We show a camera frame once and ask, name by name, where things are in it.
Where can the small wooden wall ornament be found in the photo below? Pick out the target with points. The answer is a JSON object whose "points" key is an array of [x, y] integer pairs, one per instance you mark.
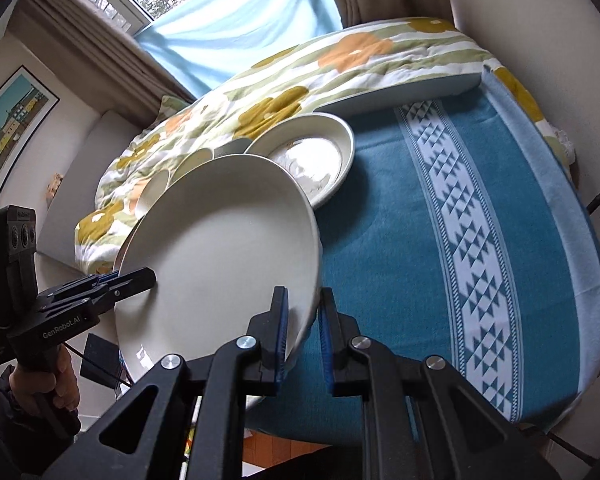
{"points": [[54, 187]]}

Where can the framed wall poster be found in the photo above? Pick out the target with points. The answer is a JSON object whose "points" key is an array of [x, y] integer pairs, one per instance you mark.
{"points": [[10, 120]]}

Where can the person's left hand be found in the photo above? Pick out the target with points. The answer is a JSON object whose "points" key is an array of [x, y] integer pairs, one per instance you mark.
{"points": [[65, 380]]}

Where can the large white plate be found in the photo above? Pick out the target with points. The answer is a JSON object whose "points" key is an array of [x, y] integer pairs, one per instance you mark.
{"points": [[125, 246], [220, 260]]}

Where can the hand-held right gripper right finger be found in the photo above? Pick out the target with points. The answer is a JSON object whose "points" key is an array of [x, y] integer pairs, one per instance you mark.
{"points": [[326, 347]]}

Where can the small black box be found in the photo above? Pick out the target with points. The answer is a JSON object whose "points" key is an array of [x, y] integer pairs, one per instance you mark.
{"points": [[99, 357]]}

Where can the light blue curtain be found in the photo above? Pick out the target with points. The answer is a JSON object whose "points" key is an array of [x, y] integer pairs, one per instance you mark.
{"points": [[240, 25]]}

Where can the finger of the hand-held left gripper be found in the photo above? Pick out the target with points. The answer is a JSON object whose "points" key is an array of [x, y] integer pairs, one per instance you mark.
{"points": [[132, 282], [102, 276]]}

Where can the floral duvet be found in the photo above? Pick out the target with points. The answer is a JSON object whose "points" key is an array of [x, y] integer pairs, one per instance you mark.
{"points": [[330, 75]]}

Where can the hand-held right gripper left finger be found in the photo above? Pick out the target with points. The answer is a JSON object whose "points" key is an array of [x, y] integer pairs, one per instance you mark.
{"points": [[280, 340]]}

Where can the printed deep plate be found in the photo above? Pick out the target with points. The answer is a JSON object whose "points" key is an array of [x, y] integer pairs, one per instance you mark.
{"points": [[315, 160]]}

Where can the blue patterned tablecloth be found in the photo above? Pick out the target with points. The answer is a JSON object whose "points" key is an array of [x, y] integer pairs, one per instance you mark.
{"points": [[395, 240]]}

